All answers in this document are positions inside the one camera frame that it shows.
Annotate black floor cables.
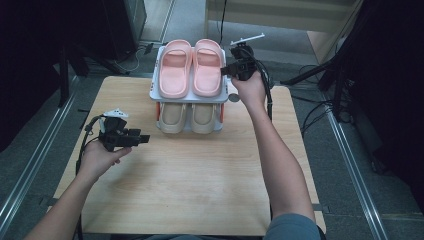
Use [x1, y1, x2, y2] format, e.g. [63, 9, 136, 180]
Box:
[291, 64, 334, 136]

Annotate metal floor rail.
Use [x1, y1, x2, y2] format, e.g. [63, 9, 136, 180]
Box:
[0, 76, 79, 228]
[324, 109, 389, 240]

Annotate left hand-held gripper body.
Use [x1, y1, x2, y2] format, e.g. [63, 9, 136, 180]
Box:
[98, 108, 139, 153]

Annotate pink slipper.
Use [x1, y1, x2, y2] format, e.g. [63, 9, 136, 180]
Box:
[191, 38, 224, 98]
[158, 39, 194, 99]

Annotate dark cabinet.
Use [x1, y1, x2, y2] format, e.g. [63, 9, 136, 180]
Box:
[99, 0, 148, 61]

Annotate person's right hand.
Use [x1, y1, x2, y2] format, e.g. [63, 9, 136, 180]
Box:
[231, 69, 268, 108]

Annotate cream clog shoe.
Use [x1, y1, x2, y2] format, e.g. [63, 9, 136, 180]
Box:
[158, 102, 188, 135]
[189, 103, 218, 135]

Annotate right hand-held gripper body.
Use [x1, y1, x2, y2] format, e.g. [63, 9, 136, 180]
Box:
[229, 32, 266, 82]

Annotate black metal stand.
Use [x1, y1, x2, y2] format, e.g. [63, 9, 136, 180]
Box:
[279, 49, 354, 123]
[58, 43, 91, 108]

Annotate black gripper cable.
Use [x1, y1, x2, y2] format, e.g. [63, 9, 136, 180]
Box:
[244, 48, 275, 122]
[75, 114, 105, 240]

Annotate dark curtain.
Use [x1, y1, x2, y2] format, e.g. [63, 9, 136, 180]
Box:
[336, 0, 424, 214]

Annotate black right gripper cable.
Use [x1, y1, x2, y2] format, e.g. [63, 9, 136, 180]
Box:
[244, 48, 275, 122]

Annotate white two-tier shoe rack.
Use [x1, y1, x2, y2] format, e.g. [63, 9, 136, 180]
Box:
[148, 44, 230, 134]

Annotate grey tape piece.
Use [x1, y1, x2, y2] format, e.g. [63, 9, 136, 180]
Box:
[311, 203, 331, 214]
[39, 196, 58, 208]

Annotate person's left hand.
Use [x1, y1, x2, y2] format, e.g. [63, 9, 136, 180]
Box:
[78, 139, 133, 183]

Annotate black hanging cable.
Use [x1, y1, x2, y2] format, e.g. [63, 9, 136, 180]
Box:
[216, 0, 228, 46]

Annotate white floor cable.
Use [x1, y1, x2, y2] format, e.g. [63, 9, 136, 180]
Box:
[113, 49, 143, 73]

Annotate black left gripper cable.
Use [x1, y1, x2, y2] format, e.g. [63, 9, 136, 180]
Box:
[75, 114, 105, 240]

